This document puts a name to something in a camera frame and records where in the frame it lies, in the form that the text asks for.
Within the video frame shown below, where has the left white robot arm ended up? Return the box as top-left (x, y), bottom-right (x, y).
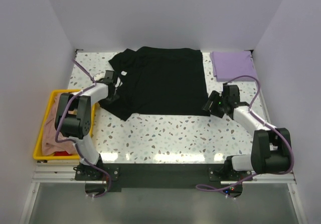
top-left (55, 70), bottom-right (119, 181)

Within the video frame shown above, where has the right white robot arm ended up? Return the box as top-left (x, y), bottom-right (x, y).
top-left (203, 83), bottom-right (294, 180)

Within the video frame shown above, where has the red garment in bin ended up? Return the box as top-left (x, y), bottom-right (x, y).
top-left (53, 151), bottom-right (72, 156)

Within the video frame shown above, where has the pink printed t-shirt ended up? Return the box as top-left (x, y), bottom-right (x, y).
top-left (42, 93), bottom-right (77, 156)

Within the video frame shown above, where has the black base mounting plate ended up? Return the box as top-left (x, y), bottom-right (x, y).
top-left (73, 163), bottom-right (253, 193)

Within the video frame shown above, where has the yellow plastic bin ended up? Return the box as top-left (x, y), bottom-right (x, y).
top-left (33, 89), bottom-right (95, 160)

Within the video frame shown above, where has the folded purple t-shirt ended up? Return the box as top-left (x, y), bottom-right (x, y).
top-left (210, 51), bottom-right (257, 82)

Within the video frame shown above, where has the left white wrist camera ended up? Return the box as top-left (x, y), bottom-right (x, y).
top-left (93, 72), bottom-right (105, 83)

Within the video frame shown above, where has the aluminium extrusion rail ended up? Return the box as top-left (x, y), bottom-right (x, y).
top-left (32, 162), bottom-right (297, 184)

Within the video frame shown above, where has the black t-shirt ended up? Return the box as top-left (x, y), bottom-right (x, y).
top-left (99, 47), bottom-right (208, 121)

